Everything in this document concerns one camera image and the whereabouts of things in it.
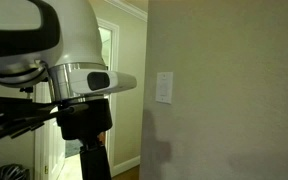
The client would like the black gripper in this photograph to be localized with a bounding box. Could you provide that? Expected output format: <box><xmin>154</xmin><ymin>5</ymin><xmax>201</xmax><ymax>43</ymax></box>
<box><xmin>57</xmin><ymin>98</ymin><xmax>114</xmax><ymax>180</ymax></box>

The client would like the white light switch plate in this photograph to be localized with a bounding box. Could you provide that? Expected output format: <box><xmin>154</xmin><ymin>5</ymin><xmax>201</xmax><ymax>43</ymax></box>
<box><xmin>155</xmin><ymin>71</ymin><xmax>174</xmax><ymax>105</ymax></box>

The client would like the white panel door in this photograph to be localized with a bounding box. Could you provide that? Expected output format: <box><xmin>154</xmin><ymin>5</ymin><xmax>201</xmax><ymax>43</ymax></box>
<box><xmin>98</xmin><ymin>27</ymin><xmax>114</xmax><ymax>72</ymax></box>
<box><xmin>33</xmin><ymin>81</ymin><xmax>67</xmax><ymax>180</ymax></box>

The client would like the white baseboard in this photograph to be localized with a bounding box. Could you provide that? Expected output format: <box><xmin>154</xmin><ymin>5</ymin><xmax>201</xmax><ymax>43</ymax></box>
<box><xmin>111</xmin><ymin>154</ymin><xmax>141</xmax><ymax>178</ymax></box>

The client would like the white crown moulding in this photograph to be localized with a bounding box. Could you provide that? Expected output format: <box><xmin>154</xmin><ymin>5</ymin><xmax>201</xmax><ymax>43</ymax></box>
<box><xmin>104</xmin><ymin>0</ymin><xmax>149</xmax><ymax>23</ymax></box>

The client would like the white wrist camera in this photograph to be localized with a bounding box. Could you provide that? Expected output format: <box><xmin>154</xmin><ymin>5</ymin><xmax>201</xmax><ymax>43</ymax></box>
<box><xmin>71</xmin><ymin>69</ymin><xmax>138</xmax><ymax>95</ymax></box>

